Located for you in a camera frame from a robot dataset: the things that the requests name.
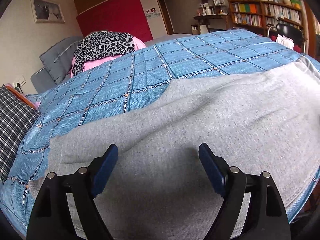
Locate wooden bookshelf with books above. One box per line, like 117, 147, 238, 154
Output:
228, 0, 305, 35

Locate grey sweatpants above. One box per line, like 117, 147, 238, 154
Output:
27, 56, 320, 240

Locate red wardrobe door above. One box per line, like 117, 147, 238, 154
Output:
76, 0, 153, 42

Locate plaid pillow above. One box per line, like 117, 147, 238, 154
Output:
0, 85, 40, 183

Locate blue patterned bedspread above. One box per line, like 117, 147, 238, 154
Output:
1, 29, 319, 236

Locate leopard print cloth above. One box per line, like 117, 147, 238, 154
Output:
72, 30, 135, 76

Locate pink quilt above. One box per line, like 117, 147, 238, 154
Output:
70, 37, 146, 77

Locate dark wooden desk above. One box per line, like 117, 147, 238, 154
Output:
193, 14, 229, 35

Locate white wall socket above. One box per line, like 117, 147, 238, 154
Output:
12, 75, 26, 87

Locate white garment on chair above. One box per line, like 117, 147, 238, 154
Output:
276, 34, 295, 50

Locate grey padded headboard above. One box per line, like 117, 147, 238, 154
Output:
30, 36, 83, 94

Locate black chair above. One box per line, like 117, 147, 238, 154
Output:
267, 23, 308, 53

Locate framed wedding photo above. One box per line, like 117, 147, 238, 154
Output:
30, 0, 65, 23

